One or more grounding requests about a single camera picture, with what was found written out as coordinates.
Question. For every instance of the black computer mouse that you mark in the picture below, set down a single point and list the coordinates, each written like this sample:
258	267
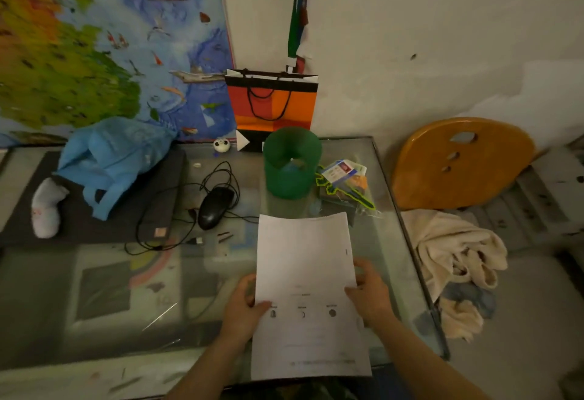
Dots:
214	208

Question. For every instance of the person's right forearm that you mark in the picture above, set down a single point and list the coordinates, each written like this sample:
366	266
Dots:
424	363

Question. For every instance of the blue-grey cloth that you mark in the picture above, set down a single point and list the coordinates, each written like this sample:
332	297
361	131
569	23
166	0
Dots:
474	297

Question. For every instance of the dark closed laptop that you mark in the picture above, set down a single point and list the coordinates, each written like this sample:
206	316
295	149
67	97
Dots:
91	212

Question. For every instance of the wooden chair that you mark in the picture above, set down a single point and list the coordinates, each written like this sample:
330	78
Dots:
461	162

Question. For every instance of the cream towel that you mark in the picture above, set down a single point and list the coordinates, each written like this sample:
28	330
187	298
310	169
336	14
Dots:
456	249

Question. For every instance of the small panda figurine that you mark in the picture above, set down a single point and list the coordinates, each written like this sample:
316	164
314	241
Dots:
221	145

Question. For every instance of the green cylindrical container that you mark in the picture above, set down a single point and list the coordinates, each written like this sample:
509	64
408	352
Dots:
292	165

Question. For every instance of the colourful world map poster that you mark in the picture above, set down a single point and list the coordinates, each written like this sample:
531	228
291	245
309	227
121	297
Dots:
105	44

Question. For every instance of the person's left forearm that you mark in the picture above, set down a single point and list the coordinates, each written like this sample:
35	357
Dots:
205	370

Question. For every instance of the person's left thumb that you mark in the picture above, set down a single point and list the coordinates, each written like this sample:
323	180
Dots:
261	308

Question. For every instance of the person's right hand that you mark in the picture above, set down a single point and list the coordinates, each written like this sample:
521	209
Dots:
372	297

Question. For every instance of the person's right thumb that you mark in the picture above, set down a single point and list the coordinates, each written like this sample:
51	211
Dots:
350	294

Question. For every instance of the clear bag of cards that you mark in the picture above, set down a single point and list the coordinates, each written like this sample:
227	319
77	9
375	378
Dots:
346	185

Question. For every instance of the white paper sheet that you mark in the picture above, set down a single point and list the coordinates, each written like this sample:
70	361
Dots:
305	295

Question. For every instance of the orange and black paper bag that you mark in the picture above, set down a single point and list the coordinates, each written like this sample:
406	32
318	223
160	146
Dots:
271	105

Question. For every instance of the blue plastic bag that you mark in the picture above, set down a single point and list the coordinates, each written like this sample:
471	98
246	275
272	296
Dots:
114	158

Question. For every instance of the white sock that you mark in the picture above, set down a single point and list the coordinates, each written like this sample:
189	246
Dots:
45	210

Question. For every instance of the person's left hand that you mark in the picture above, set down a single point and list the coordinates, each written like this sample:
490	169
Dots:
239	315

